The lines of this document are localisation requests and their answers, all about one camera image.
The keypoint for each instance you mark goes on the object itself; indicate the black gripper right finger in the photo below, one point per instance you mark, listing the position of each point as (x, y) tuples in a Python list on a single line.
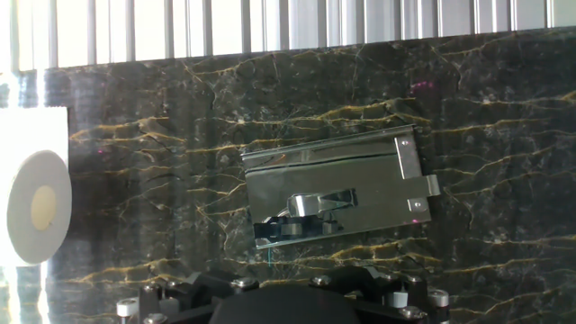
[(360, 279)]

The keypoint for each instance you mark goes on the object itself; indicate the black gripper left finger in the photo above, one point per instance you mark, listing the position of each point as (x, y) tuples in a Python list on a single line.
[(211, 285)]

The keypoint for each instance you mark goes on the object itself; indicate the white toilet paper roll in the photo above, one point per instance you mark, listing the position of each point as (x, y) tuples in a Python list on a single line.
[(36, 207)]

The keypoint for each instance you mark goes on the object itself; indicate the black marble pattern mat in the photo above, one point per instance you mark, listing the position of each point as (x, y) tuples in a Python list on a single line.
[(135, 135)]

